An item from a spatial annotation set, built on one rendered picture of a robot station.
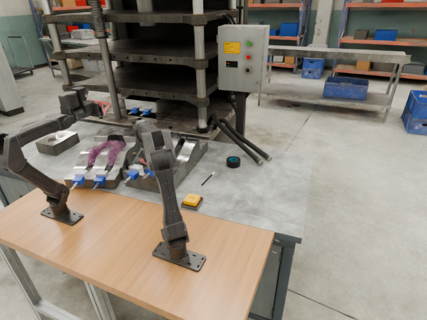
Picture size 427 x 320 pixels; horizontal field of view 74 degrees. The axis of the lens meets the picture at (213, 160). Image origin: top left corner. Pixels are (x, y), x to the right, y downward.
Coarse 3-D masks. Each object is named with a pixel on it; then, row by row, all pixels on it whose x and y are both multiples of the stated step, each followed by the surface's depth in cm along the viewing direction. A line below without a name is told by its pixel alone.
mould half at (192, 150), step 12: (192, 144) 155; (204, 144) 171; (180, 156) 152; (192, 156) 154; (144, 168) 142; (180, 168) 143; (192, 168) 157; (132, 180) 141; (144, 180) 138; (180, 180) 145; (156, 192) 139
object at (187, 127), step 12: (120, 96) 282; (108, 108) 252; (120, 108) 252; (180, 108) 248; (192, 108) 248; (216, 108) 246; (228, 108) 246; (84, 120) 232; (96, 120) 228; (108, 120) 227; (120, 120) 226; (132, 120) 226; (168, 120) 224; (180, 120) 224; (192, 120) 224; (228, 120) 235; (180, 132) 204; (192, 132) 204; (216, 132) 211
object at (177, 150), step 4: (172, 132) 163; (172, 136) 163; (176, 136) 163; (180, 136) 162; (180, 140) 161; (184, 140) 166; (180, 144) 161; (160, 148) 158; (176, 148) 156; (180, 148) 156; (176, 152) 155; (176, 156) 153; (140, 164) 145; (144, 164) 147
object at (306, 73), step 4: (304, 68) 617; (304, 72) 623; (308, 72) 619; (312, 72) 615; (316, 72) 612; (320, 72) 610; (304, 76) 626; (308, 76) 623; (312, 76) 619; (316, 76) 615; (320, 76) 627
